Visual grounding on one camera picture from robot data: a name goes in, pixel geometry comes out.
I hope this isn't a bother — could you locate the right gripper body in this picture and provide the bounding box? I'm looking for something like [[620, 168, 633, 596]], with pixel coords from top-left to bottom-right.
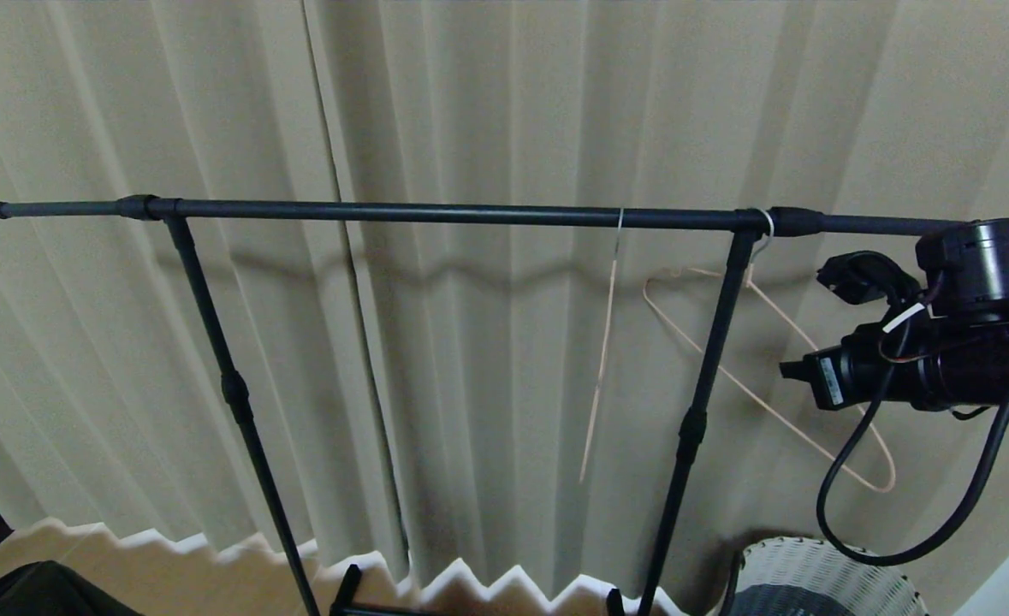
[[812, 332, 1009, 412]]

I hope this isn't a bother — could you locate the pink clothes hanger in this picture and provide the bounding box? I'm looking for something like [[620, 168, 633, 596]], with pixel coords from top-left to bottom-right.
[[578, 208, 626, 485], [642, 210, 898, 495]]

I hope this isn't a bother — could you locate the green printed shirt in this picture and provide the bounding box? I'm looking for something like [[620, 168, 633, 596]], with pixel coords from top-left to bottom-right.
[[0, 560, 142, 616]]

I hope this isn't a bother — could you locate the white laundry basket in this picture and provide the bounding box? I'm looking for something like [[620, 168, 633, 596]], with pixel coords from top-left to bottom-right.
[[722, 536, 929, 616]]

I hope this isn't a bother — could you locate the black clothes rack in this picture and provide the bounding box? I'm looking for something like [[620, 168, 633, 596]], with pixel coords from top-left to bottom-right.
[[0, 194, 1009, 616]]

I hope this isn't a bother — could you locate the beige curtain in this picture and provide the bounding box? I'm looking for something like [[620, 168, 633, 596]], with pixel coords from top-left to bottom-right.
[[0, 0, 1009, 616]]

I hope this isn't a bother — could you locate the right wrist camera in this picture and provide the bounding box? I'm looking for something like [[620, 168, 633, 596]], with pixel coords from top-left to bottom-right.
[[816, 250, 925, 331]]

